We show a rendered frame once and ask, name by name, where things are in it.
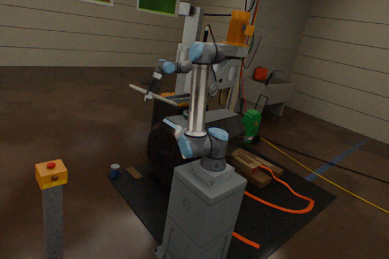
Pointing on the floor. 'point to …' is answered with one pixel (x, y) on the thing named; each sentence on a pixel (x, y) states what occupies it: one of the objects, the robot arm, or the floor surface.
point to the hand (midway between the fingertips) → (145, 99)
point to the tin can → (114, 170)
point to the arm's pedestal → (200, 216)
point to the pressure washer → (252, 124)
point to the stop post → (52, 206)
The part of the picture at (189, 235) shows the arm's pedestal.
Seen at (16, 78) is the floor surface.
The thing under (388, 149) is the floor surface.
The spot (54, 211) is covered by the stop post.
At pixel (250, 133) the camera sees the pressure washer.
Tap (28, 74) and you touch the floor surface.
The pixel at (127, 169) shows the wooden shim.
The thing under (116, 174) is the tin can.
